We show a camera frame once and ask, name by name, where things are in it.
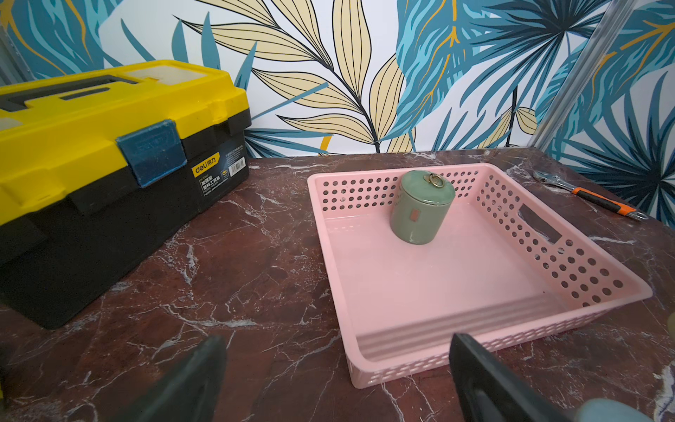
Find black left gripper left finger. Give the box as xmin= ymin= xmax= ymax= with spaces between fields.
xmin=114 ymin=336 xmax=227 ymax=421

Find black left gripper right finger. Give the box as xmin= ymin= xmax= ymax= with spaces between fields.
xmin=448 ymin=333 xmax=569 ymax=421

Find yellow-green tea canister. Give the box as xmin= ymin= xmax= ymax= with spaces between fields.
xmin=666 ymin=313 xmax=675 ymax=340

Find yellow black toolbox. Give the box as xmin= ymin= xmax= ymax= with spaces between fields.
xmin=1 ymin=61 xmax=251 ymax=330

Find pink perforated plastic basket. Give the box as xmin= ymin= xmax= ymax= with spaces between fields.
xmin=308 ymin=163 xmax=652 ymax=389

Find dark green tea canister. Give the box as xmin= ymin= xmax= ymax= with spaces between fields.
xmin=390 ymin=170 xmax=455 ymax=245

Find orange handled adjustable wrench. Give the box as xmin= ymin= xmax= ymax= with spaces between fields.
xmin=533 ymin=171 xmax=649 ymax=222

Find blue tea canister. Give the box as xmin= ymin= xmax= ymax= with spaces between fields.
xmin=572 ymin=398 xmax=652 ymax=422

